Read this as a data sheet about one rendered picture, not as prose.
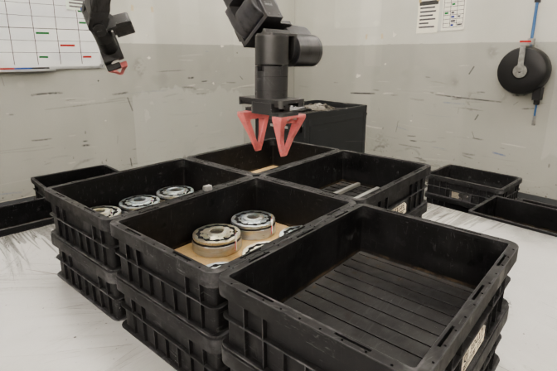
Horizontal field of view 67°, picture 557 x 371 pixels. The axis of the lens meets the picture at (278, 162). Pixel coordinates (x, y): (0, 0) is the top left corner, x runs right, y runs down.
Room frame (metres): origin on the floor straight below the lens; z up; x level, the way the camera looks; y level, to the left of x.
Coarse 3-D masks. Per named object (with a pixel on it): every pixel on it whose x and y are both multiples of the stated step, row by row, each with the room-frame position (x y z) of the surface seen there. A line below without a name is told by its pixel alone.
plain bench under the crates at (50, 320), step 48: (0, 240) 1.13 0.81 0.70; (48, 240) 1.13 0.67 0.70; (528, 240) 1.13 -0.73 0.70; (0, 288) 0.87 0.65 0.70; (48, 288) 0.87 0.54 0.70; (528, 288) 0.87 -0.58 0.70; (0, 336) 0.70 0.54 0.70; (48, 336) 0.70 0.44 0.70; (96, 336) 0.70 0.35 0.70; (528, 336) 0.70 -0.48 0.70
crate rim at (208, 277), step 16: (256, 176) 1.01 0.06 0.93; (208, 192) 0.89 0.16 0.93; (304, 192) 0.90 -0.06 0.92; (320, 192) 0.89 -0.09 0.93; (160, 208) 0.79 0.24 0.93; (112, 224) 0.70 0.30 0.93; (304, 224) 0.70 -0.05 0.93; (128, 240) 0.67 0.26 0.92; (144, 240) 0.64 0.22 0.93; (272, 240) 0.64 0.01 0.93; (160, 256) 0.61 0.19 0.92; (176, 256) 0.58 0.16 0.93; (240, 256) 0.58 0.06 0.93; (192, 272) 0.55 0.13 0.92; (208, 272) 0.53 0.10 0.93
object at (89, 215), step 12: (132, 168) 1.09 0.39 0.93; (144, 168) 1.10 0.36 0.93; (216, 168) 1.10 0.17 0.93; (84, 180) 0.98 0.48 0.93; (96, 180) 1.00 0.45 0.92; (240, 180) 0.98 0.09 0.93; (48, 192) 0.89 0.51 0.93; (192, 192) 0.89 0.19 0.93; (60, 204) 0.85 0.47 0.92; (72, 204) 0.81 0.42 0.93; (156, 204) 0.81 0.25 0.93; (84, 216) 0.78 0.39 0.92; (96, 216) 0.74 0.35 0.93; (120, 216) 0.74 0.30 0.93; (108, 228) 0.73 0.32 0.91
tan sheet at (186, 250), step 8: (280, 224) 0.94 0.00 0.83; (248, 240) 0.85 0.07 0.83; (256, 240) 0.85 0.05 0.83; (264, 240) 0.85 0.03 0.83; (176, 248) 0.81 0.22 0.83; (184, 248) 0.81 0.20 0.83; (240, 248) 0.81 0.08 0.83; (192, 256) 0.78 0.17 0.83; (200, 256) 0.78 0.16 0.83; (232, 256) 0.78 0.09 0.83
